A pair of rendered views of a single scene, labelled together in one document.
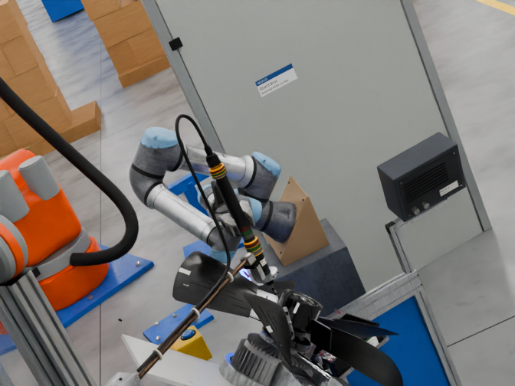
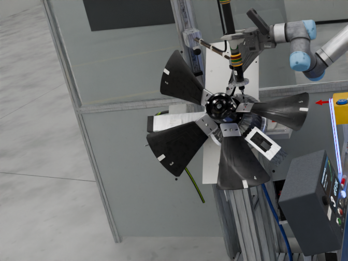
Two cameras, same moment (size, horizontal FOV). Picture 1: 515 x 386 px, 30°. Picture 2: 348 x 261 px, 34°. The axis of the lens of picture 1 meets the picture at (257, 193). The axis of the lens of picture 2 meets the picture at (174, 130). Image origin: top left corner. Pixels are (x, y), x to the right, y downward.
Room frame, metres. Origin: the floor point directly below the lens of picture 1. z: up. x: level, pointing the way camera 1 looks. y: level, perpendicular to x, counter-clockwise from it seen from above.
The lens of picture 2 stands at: (3.58, -1.91, 2.04)
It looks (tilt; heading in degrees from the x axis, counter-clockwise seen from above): 21 degrees down; 127
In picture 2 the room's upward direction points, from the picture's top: 14 degrees counter-clockwise
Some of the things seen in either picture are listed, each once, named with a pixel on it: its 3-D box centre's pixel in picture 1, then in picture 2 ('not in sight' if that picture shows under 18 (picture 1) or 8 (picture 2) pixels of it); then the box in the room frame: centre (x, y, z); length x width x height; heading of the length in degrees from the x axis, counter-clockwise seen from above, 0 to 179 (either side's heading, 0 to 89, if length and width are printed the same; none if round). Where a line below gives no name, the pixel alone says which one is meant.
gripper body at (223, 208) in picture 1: (229, 214); (260, 38); (2.59, 0.10, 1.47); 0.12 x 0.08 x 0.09; 12
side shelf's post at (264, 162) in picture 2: not in sight; (271, 198); (2.26, 0.59, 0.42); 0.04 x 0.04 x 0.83; 12
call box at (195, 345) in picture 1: (182, 354); (344, 109); (2.78, 0.44, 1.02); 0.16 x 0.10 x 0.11; 102
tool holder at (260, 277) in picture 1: (258, 264); (237, 72); (2.48, 0.08, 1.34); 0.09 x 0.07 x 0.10; 137
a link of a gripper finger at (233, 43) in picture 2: (249, 217); (232, 42); (2.50, 0.05, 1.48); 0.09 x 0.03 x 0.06; 22
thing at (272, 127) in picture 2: not in sight; (273, 127); (2.36, 0.55, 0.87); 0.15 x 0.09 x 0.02; 8
